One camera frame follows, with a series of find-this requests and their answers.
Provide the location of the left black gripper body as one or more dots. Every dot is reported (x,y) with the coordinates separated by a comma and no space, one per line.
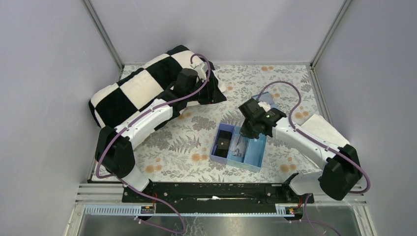
(214,92)

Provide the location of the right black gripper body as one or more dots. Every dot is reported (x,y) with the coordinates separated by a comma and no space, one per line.
(251,129)

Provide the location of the teal leather card holder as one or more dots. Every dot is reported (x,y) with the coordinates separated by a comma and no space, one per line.
(266,101)

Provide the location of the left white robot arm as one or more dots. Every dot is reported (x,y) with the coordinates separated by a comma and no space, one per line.
(115,146)

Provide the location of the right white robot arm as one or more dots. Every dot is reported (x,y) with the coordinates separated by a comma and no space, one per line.
(338,166)

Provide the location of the VIP card in box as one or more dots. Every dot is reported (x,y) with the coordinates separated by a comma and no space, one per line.
(237,153)

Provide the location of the black card in box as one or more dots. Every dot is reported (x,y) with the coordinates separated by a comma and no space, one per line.
(221,152)

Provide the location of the light blue middle box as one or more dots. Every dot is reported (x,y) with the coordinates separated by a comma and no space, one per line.
(232,161)

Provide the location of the light blue box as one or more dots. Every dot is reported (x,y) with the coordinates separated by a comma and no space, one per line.
(253,157)
(232,161)

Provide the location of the light blue right box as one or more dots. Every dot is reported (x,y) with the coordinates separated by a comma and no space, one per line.
(253,157)

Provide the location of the purple open box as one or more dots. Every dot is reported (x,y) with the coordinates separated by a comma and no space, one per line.
(222,126)

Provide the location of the white folded towel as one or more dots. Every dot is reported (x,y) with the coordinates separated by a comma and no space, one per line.
(319,127)

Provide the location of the floral patterned table mat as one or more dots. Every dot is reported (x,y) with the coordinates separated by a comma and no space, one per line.
(180,150)

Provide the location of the black white checkered blanket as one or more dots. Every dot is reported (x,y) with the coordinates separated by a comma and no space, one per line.
(123,100)

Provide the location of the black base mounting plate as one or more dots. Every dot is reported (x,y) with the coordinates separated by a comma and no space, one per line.
(240,198)

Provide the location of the aluminium frame rail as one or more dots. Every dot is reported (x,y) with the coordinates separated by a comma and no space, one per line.
(113,193)

